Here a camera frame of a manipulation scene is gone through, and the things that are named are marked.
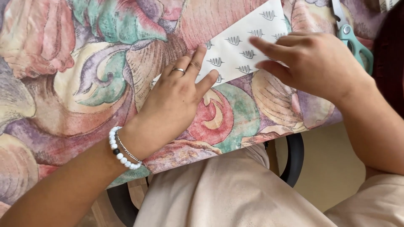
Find person's right hand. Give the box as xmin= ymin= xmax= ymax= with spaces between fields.
xmin=249 ymin=31 xmax=375 ymax=105

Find person's left hand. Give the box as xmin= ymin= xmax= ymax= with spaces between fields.
xmin=121 ymin=44 xmax=220 ymax=160

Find white leaf-print paper sheet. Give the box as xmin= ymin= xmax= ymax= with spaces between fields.
xmin=151 ymin=0 xmax=291 ymax=87

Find dark red fabric object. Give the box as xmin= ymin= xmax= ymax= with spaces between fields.
xmin=373 ymin=9 xmax=404 ymax=120

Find floral patterned tablecloth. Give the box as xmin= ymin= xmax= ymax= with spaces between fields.
xmin=0 ymin=0 xmax=404 ymax=218

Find person's beige trousers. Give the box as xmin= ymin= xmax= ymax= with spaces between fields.
xmin=133 ymin=143 xmax=404 ymax=227

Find teal-handled scissors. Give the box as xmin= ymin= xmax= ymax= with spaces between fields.
xmin=331 ymin=0 xmax=375 ymax=75

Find silver chain bracelet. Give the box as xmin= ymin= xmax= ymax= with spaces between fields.
xmin=114 ymin=131 xmax=143 ymax=163

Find white bead bracelet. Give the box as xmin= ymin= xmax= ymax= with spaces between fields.
xmin=108 ymin=126 xmax=142 ymax=170

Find black metal chair frame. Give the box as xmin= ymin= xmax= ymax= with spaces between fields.
xmin=107 ymin=132 xmax=305 ymax=227

